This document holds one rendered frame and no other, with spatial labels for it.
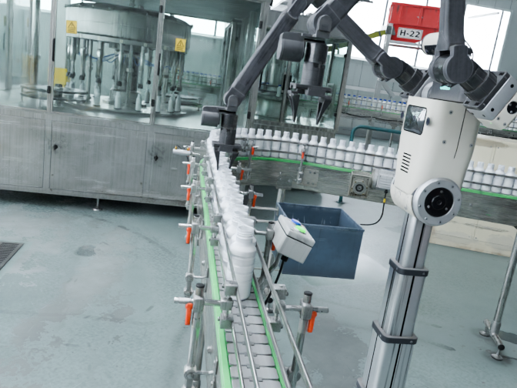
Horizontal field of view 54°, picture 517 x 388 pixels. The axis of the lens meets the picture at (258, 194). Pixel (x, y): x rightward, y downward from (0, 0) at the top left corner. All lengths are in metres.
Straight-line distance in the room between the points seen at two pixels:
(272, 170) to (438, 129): 1.75
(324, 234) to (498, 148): 3.82
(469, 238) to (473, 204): 2.48
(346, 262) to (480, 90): 0.94
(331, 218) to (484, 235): 3.62
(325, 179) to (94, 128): 2.47
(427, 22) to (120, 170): 5.24
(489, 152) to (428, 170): 4.03
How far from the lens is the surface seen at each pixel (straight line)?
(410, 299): 1.84
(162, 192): 4.98
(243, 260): 1.12
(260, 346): 1.01
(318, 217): 2.36
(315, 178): 3.25
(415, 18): 8.33
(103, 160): 4.97
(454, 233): 5.78
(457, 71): 1.45
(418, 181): 1.67
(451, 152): 1.66
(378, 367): 1.92
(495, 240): 5.88
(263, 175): 3.20
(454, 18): 1.48
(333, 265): 2.12
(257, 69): 1.77
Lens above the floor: 1.50
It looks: 13 degrees down
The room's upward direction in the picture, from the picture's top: 8 degrees clockwise
